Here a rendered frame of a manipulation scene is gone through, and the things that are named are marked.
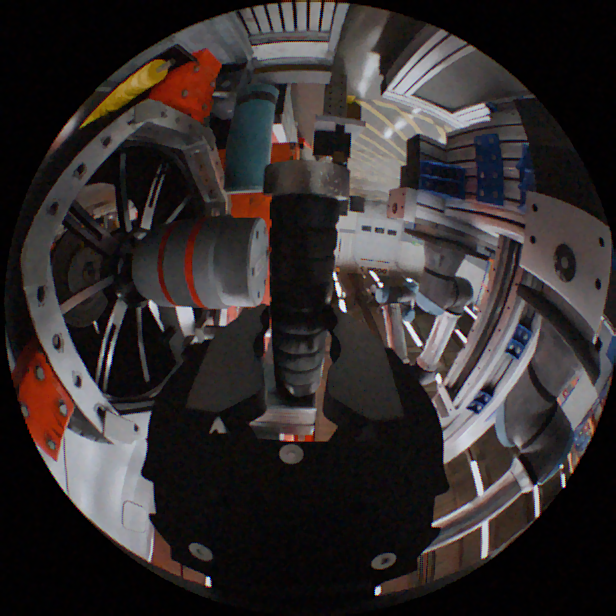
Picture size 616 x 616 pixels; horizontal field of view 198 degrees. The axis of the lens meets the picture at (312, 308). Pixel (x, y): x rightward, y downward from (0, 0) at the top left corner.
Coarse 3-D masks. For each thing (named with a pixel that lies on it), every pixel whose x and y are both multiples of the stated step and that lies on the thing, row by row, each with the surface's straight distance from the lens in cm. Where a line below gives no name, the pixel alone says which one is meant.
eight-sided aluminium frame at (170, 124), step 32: (128, 128) 29; (160, 128) 35; (192, 128) 41; (96, 160) 25; (192, 160) 49; (64, 192) 23; (224, 192) 54; (32, 224) 21; (32, 256) 21; (32, 288) 21; (32, 320) 25; (224, 320) 56; (64, 352) 22; (64, 384) 23; (96, 416) 25; (128, 416) 29
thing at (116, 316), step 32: (128, 160) 50; (160, 160) 50; (128, 192) 67; (160, 192) 61; (192, 192) 56; (64, 224) 34; (96, 224) 36; (128, 224) 41; (160, 224) 50; (96, 288) 36; (128, 288) 46; (160, 320) 50; (96, 352) 38; (128, 352) 64; (160, 352) 57; (96, 384) 37; (128, 384) 48; (160, 384) 47
